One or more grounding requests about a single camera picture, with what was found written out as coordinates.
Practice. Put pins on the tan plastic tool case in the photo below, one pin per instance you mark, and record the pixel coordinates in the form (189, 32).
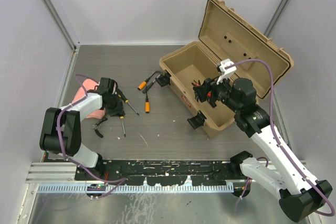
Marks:
(228, 47)

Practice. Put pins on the yellow black screwdriver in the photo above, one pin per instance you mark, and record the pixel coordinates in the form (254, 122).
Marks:
(126, 101)
(123, 126)

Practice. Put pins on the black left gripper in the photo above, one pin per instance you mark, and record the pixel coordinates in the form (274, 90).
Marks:
(118, 110)

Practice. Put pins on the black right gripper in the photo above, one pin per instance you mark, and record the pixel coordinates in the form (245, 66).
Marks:
(202, 90)

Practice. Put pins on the orange short screwdriver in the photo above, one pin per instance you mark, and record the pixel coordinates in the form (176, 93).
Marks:
(144, 83)

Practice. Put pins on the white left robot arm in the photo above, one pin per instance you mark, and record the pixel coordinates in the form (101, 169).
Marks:
(61, 130)

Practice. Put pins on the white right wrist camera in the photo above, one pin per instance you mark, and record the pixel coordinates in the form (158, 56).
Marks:
(226, 69)

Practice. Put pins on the black handled pliers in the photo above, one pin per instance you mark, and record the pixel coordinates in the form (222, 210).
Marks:
(97, 126)

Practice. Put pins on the orange stubby screwdriver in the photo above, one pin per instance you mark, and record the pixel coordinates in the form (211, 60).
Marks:
(147, 104)

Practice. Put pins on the aluminium frame rail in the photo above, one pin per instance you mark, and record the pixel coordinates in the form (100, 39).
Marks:
(49, 172)

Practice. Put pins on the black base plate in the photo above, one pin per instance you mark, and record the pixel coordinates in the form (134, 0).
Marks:
(167, 173)

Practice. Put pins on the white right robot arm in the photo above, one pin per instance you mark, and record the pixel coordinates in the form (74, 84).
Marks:
(298, 191)

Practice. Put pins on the pink folded cloth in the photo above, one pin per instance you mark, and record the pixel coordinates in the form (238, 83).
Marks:
(89, 104)

